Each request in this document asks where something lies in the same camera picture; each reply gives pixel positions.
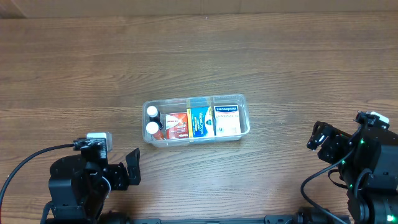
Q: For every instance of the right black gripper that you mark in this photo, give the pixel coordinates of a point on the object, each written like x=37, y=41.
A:
x=325, y=143

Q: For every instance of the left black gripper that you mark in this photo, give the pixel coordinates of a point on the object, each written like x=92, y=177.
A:
x=125, y=173

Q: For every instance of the orange bottle white cap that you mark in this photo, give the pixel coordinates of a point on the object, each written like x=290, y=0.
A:
x=153, y=129

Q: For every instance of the black bottle white cap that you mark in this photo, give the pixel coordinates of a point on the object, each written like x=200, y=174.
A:
x=154, y=116

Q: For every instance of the red small box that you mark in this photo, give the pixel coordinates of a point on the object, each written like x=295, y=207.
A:
x=176, y=126

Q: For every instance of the blue yellow box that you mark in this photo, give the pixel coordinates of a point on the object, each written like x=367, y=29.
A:
x=200, y=122

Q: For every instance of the white plaster box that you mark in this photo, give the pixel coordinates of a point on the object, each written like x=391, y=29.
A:
x=227, y=120

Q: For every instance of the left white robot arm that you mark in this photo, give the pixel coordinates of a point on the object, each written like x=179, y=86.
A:
x=80, y=184

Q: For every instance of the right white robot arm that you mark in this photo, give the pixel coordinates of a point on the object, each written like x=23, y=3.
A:
x=367, y=163

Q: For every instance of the clear plastic container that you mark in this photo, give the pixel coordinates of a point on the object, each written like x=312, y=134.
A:
x=180, y=105

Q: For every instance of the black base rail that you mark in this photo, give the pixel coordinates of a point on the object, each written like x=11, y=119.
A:
x=305, y=215

